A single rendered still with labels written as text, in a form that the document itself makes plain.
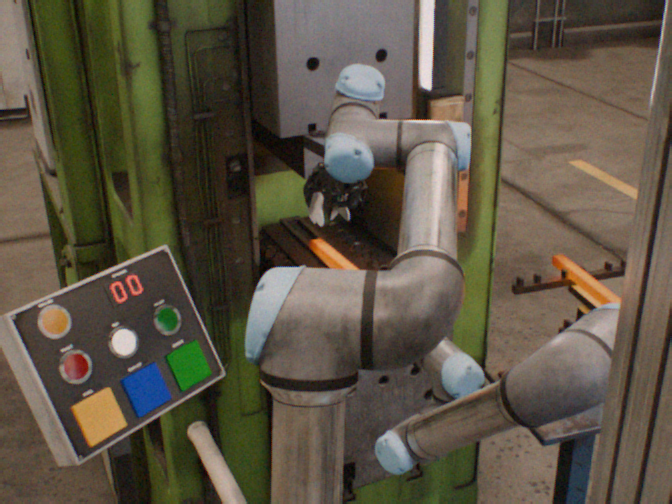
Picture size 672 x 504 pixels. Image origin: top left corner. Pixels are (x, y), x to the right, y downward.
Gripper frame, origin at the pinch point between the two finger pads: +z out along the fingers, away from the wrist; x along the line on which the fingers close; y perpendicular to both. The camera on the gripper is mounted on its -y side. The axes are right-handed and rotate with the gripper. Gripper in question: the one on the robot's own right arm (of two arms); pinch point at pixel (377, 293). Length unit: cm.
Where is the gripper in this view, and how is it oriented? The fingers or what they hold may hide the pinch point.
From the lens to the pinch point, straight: 176.6
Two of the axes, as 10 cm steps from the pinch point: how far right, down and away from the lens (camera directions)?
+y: 0.3, 9.1, 4.2
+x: 9.0, -2.1, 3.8
